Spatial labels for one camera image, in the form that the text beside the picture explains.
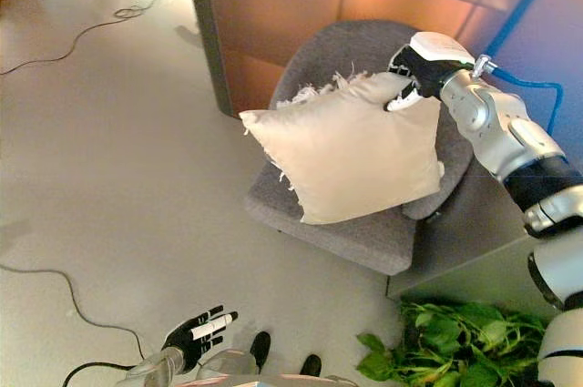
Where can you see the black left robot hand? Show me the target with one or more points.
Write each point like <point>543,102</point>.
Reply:
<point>191,337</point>

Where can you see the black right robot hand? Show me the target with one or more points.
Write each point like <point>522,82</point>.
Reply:
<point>428,61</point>

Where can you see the cream fringed square pillow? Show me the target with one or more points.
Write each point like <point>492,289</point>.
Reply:
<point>355,155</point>

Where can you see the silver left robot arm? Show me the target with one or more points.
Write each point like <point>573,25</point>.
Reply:
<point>152,368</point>

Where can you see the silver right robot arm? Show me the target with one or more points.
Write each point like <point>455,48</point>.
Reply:
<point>505,136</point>

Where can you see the black left robot foot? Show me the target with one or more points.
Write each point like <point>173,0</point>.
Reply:
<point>260,348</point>

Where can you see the grey fabric tub armchair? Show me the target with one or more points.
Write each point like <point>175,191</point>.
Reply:
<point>355,237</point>

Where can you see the green leafy potted plant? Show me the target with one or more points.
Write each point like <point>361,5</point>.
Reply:
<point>446,350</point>

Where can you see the grey metal partition post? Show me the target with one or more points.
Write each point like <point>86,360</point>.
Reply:
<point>524,0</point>
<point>207,32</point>

